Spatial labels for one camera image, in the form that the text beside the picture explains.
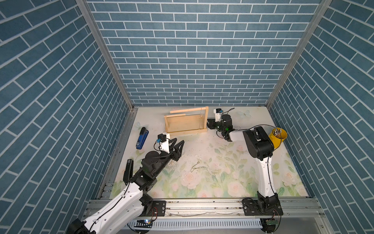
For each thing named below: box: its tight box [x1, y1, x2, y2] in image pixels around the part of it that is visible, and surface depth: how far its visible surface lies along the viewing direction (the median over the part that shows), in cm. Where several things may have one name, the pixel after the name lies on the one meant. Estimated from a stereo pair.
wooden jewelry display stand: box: [164, 106, 209, 136], surface depth 106 cm
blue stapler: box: [135, 126, 150, 150], surface depth 100 cm
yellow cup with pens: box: [268, 127, 288, 150], surface depth 92 cm
